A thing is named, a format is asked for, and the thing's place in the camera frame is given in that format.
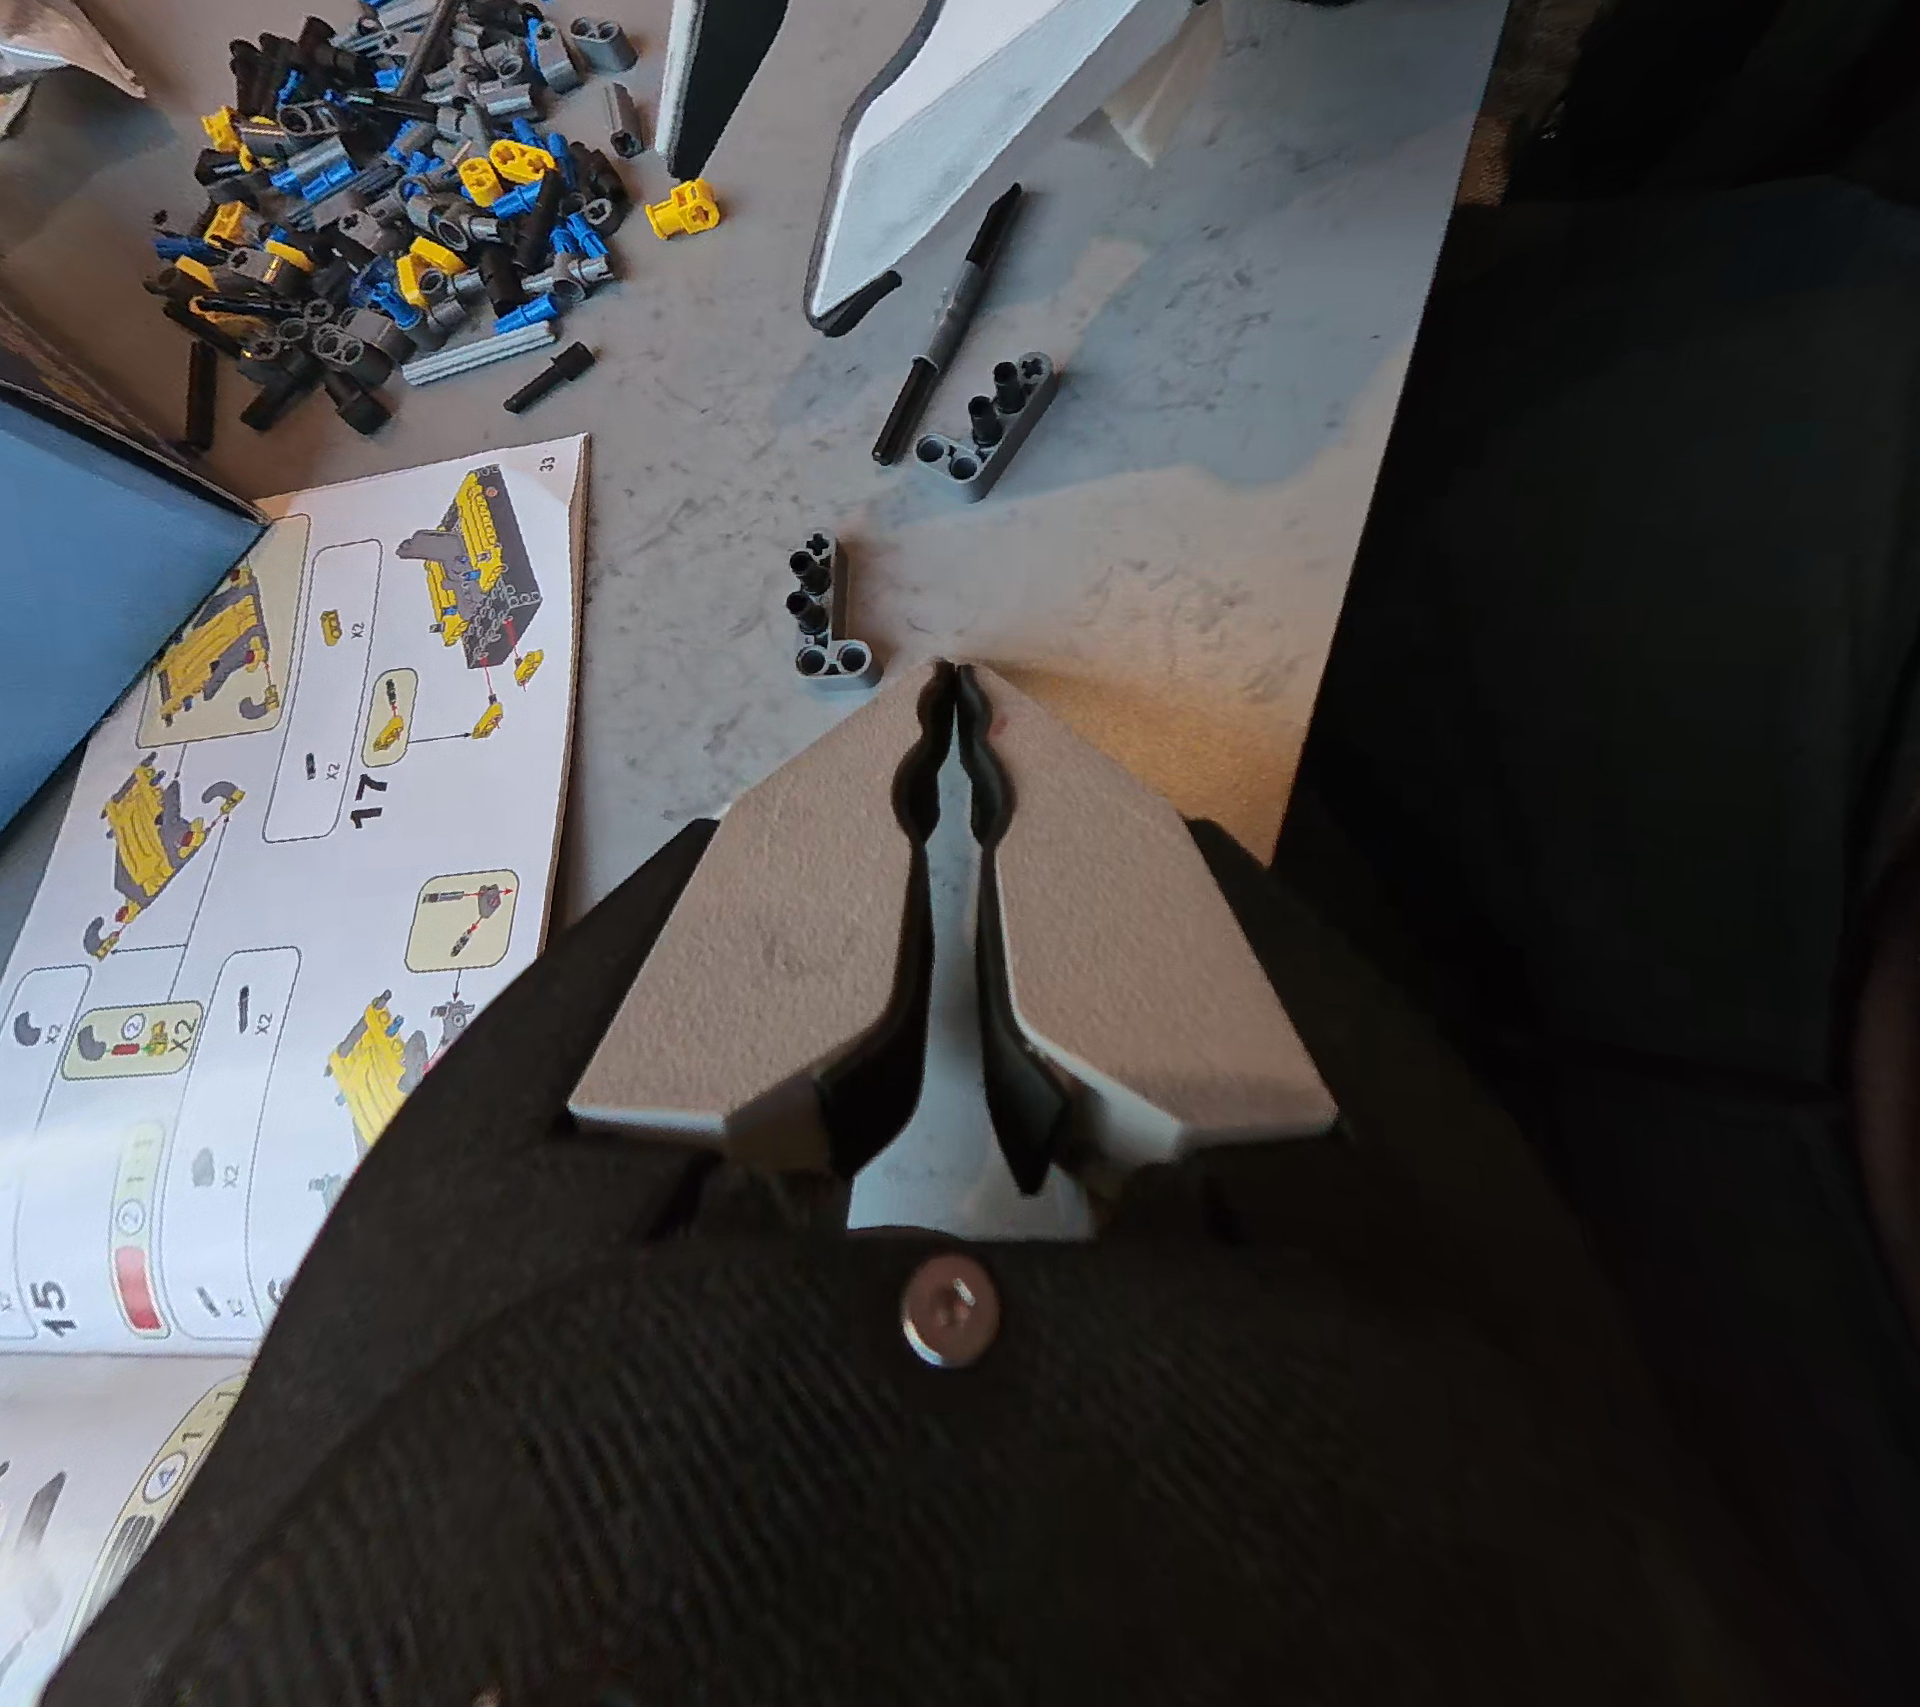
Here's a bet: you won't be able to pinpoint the light grey ribbed rod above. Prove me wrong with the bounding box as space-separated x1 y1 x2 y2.
398 317 559 387

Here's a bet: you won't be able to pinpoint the dark grey axle connector sleeve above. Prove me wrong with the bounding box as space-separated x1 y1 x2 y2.
929 185 1030 364

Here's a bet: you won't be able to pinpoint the pile of small building pieces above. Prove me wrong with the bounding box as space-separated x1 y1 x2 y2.
140 0 647 464

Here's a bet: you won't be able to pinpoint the blue cardboard box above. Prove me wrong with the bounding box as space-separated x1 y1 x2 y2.
0 292 276 838

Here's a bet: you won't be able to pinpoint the person's black pants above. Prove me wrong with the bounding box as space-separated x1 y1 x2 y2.
1274 0 1920 1707

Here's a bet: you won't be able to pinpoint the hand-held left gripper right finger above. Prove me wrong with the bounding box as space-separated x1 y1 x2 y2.
953 666 1341 1214

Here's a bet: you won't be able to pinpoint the grey L-shaped beam with pins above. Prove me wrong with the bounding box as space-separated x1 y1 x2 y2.
910 347 1062 505
781 534 883 692

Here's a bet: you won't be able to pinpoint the open instruction booklet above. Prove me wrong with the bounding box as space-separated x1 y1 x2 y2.
0 431 596 1707

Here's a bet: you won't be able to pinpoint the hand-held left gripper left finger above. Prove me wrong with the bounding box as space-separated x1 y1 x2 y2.
570 658 961 1183

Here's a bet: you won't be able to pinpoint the silver crumpled bag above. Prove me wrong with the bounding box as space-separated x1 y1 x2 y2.
0 0 151 138

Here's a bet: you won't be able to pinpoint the grey stone-look desk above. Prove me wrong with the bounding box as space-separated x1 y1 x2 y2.
0 0 1547 1364

